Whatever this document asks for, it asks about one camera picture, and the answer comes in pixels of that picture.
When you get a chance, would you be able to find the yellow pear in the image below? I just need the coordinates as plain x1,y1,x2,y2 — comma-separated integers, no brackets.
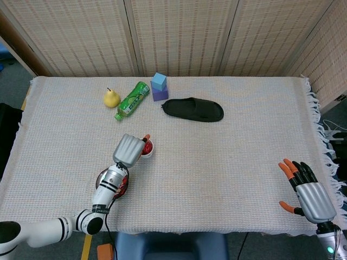
103,87,121,108

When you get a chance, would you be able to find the black slipper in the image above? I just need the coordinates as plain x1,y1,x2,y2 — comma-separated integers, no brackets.
160,97,225,123

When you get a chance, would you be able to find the black equipment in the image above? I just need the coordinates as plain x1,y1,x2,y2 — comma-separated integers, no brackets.
329,131,347,167

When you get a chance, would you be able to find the black fabric object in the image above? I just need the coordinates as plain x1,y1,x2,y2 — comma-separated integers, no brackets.
0,101,23,182

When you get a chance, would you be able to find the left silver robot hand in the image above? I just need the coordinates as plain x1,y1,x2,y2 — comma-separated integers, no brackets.
112,133,151,168

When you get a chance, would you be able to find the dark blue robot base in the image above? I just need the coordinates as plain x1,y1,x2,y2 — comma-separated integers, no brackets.
113,232,230,260

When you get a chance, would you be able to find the orange foam block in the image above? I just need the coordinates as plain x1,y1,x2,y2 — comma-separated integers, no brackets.
97,243,114,260

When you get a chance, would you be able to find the light blue foam cube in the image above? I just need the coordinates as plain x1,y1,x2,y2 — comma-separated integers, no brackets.
150,72,168,92

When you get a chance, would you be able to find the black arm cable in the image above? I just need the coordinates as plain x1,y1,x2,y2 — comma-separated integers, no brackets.
104,162,130,260

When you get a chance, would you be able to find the bamboo folding screen panel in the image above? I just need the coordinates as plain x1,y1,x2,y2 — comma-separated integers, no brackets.
0,0,136,78
283,0,347,109
219,0,336,77
124,0,241,77

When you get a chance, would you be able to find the purple foam cube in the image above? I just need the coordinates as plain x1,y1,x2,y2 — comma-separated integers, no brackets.
151,86,169,102

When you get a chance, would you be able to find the silver metal plate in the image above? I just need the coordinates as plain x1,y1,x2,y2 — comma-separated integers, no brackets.
96,167,130,201

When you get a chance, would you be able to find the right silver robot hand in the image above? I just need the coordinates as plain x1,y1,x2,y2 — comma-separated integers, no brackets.
278,158,337,224

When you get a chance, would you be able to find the green drink bottle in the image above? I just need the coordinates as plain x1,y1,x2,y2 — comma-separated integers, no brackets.
113,81,151,121

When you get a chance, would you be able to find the blue object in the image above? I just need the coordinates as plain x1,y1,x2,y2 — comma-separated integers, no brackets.
0,44,13,74

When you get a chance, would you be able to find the white power strip with cables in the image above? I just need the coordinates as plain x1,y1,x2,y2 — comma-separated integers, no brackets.
322,119,347,141

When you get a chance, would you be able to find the white woven tablecloth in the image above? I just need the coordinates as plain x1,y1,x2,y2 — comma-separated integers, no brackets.
0,75,347,236

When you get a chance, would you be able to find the white paper cup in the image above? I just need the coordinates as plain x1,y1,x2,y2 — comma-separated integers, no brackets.
139,138,155,160

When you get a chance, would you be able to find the brown wooden board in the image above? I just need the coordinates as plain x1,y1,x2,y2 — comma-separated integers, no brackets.
0,12,52,78

